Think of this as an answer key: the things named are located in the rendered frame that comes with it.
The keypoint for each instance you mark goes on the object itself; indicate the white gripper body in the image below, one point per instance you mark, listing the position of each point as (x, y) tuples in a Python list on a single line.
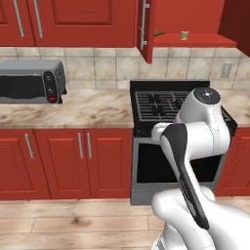
[(157, 131)]

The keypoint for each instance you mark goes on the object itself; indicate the grey toaster oven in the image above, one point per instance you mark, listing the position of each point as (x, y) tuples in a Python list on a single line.
[(29, 83)]

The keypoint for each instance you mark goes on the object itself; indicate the green and brown item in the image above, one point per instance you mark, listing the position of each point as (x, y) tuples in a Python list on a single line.
[(159, 33)]

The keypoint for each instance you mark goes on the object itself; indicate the red wall cabinet door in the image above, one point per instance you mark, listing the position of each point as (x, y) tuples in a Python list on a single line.
[(84, 26), (8, 32)]

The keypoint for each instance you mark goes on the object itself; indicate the small yellow can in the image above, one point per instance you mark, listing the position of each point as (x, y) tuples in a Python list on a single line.
[(184, 35)]

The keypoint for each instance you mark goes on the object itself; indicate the black and grey stove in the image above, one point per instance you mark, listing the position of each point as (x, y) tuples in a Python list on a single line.
[(153, 107)]

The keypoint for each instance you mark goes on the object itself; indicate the grey wall socket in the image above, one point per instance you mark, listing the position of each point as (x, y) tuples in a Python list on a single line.
[(226, 70)]

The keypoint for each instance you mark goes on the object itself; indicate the open red wall cabinet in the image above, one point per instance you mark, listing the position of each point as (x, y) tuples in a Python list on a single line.
[(195, 16)]

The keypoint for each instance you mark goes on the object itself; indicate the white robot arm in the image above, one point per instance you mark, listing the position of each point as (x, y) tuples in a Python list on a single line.
[(208, 133)]

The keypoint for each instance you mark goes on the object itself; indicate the red base cabinet door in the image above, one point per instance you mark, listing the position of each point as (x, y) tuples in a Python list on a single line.
[(110, 162), (62, 166), (14, 172), (237, 166)]

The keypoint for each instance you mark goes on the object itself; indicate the black oven door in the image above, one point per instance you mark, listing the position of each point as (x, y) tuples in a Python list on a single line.
[(153, 164)]

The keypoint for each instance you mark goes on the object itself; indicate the open red cabinet door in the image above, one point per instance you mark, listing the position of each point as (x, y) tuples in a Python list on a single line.
[(239, 22), (149, 52)]

